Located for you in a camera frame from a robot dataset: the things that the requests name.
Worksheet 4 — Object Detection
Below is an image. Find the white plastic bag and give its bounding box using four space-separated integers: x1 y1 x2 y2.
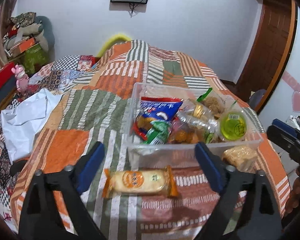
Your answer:
1 89 63 161

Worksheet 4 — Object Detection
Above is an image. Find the grey plush toy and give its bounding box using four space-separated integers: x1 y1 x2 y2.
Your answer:
15 22 50 52

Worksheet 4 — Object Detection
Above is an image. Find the clear plastic storage box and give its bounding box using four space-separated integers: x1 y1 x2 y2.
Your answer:
126 82 264 171

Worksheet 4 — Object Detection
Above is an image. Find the black monitor cable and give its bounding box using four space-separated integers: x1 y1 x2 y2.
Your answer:
128 2 138 18

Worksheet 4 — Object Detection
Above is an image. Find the green-wrapped brown floss cake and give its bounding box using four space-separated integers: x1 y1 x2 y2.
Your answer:
196 87 226 118

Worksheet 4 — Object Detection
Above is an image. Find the dark flat box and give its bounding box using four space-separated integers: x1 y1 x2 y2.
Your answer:
0 80 17 107

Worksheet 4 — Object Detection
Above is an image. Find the patterned cloth pile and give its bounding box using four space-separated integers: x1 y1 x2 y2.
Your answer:
9 12 37 28

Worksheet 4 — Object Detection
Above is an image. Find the checked patchwork quilt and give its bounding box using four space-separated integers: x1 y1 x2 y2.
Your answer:
0 54 98 230

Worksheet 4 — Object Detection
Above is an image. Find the wooden door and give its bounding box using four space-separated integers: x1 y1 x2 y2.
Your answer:
237 0 298 113

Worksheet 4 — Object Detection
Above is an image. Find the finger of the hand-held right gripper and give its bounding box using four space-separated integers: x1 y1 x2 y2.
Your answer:
272 119 300 142
266 125 300 159

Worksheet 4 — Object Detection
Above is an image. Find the striped brown curtain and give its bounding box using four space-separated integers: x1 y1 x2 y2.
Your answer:
0 0 21 63

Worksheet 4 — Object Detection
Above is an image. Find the orange fried snack packet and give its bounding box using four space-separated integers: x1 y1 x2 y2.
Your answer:
169 122 201 143

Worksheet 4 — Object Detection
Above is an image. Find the grey chair back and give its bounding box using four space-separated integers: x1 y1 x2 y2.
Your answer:
248 89 267 108

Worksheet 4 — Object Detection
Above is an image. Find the pale crumbly cake packet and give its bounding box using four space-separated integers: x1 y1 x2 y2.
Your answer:
221 146 258 173

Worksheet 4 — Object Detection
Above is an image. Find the orange striped patchwork blanket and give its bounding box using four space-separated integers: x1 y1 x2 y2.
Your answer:
10 39 290 240

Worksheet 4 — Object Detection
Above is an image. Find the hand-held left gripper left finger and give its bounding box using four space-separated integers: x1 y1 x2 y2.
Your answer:
19 141 108 240

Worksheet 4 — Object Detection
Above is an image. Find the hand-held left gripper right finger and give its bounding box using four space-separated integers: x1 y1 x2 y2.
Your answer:
194 142 283 240

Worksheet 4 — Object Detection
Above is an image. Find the red box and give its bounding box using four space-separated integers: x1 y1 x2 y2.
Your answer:
0 62 16 93

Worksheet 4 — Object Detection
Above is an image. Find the orange shoe box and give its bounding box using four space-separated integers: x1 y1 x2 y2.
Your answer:
12 37 37 56

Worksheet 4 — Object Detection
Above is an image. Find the orange-ended bread packet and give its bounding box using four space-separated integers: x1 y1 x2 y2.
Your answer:
102 166 180 199

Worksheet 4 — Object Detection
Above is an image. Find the yellow round object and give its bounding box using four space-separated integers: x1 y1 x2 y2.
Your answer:
99 33 131 57

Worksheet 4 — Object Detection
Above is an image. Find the green jelly cup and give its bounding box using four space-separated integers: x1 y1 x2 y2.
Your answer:
219 111 248 141

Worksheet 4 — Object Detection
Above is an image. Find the green patterned box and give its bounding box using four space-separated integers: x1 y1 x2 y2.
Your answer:
23 43 47 73

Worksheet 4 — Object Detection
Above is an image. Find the pink wall decal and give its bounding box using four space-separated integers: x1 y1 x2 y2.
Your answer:
282 71 300 118

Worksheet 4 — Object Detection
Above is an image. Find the green snack packet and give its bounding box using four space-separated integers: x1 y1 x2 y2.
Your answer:
142 121 173 145

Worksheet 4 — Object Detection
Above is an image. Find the pink toy figure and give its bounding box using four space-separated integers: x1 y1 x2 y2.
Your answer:
12 64 30 97

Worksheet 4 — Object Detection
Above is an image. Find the blue and red snack packet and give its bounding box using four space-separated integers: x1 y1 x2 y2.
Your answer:
133 96 184 140

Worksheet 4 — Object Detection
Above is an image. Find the clear packet of gold sweets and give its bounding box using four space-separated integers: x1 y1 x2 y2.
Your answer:
177 99 219 133

